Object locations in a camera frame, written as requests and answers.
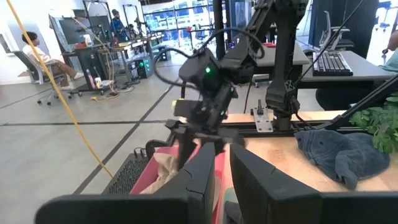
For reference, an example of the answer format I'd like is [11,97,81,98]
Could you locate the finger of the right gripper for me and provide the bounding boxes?
[177,129,200,170]
[214,136,246,153]

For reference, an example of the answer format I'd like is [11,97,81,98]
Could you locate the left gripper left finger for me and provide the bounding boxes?
[34,142,217,224]

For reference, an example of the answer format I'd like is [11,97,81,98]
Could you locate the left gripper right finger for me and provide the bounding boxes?
[229,142,398,224]

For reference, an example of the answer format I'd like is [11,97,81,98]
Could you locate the tan cap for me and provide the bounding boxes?
[139,151,189,195]

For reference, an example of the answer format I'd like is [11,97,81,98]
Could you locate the navy blue cap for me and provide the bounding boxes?
[294,129,391,191]

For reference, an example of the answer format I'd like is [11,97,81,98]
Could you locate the pink plastic bin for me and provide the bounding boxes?
[129,144,233,224]

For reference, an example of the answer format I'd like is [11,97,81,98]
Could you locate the teal plastic bin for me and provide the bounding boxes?
[217,185,240,218]

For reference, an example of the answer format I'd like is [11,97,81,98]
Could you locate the black mesh computer tower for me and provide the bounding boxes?
[101,139,170,196]

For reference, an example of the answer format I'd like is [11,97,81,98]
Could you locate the computer with green light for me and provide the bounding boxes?
[132,54,155,79]

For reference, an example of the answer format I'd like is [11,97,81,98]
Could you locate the black workbench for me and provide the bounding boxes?
[62,43,114,96]

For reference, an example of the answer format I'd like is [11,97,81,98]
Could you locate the person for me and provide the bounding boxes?
[21,30,85,91]
[109,8,127,43]
[377,29,398,74]

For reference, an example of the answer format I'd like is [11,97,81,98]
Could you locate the black keyboard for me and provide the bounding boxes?
[312,51,354,77]

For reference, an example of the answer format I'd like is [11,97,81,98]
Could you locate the green leafy plant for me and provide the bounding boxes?
[349,93,398,155]

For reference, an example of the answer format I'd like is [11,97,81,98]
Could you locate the white office chair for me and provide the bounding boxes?
[319,11,351,52]

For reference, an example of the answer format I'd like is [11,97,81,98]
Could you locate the gray desk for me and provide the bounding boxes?
[254,42,397,91]

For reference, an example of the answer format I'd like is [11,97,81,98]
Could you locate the gray office chair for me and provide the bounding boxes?
[12,50,74,106]

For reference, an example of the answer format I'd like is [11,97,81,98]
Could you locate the black aluminium table frame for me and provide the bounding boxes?
[217,76,398,139]

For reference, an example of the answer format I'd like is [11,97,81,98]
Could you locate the yellow cable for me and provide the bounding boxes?
[5,0,114,179]

